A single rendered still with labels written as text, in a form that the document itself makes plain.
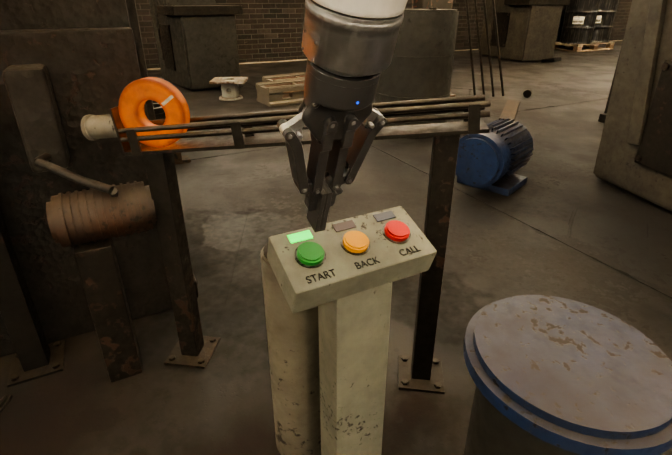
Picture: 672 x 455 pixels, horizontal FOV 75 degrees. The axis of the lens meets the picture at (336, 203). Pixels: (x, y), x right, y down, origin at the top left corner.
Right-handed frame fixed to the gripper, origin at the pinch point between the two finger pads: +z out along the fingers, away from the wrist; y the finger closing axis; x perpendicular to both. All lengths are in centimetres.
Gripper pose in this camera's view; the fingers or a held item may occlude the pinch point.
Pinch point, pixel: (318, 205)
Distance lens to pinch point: 57.6
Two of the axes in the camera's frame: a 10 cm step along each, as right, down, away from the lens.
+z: -1.6, 7.2, 6.8
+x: 4.3, 6.7, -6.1
